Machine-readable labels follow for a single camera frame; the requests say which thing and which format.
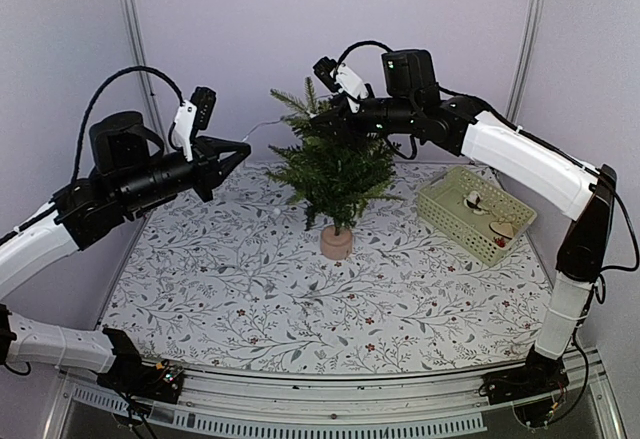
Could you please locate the front aluminium rail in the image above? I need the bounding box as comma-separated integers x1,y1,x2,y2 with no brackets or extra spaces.
43,348,629,438

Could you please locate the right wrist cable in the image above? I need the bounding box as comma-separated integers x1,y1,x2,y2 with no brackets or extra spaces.
335,40,394,73

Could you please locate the white ball light garland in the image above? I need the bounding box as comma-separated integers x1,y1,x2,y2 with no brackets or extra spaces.
239,118,283,219

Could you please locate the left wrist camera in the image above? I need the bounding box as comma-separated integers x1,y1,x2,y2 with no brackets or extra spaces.
168,86,217,162

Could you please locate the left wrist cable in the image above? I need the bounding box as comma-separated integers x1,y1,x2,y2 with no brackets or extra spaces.
69,66,185,183

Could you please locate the wrist cable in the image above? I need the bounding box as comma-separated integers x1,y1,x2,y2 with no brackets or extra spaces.
335,40,394,73
69,66,185,183

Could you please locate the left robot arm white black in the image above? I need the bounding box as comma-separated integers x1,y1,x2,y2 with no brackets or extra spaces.
1,104,251,393

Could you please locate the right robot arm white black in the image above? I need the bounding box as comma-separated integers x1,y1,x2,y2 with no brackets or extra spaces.
311,49,616,395

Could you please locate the black white cotton ornament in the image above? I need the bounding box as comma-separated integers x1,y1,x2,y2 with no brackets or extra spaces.
463,191,489,215

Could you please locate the pale green plastic basket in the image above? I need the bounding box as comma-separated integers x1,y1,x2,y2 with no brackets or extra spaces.
416,166,537,266

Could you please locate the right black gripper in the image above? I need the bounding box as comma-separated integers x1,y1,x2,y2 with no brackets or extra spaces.
310,92,418,149

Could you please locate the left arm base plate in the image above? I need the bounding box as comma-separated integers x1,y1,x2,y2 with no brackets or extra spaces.
97,359,185,404

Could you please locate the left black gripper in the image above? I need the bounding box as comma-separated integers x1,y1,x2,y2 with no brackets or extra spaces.
116,136,251,211

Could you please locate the wooden heart ornament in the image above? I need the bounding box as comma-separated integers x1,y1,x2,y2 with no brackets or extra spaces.
489,218,518,240

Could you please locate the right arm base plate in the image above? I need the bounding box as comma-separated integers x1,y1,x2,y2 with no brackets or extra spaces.
478,366,569,405

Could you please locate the floral white tablecloth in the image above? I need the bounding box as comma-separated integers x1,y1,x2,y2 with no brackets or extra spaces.
101,164,550,375

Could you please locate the small green christmas tree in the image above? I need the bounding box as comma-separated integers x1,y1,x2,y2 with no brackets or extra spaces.
267,77,402,261

